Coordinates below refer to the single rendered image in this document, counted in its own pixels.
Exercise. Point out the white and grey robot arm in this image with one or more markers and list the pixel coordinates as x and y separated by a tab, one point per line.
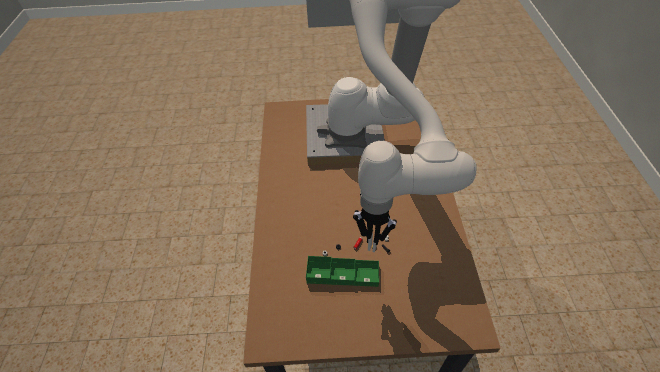
436	166

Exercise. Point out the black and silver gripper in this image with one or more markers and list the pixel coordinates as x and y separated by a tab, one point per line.
359	218

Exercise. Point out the green three-compartment bin rack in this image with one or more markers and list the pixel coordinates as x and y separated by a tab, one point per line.
342	272

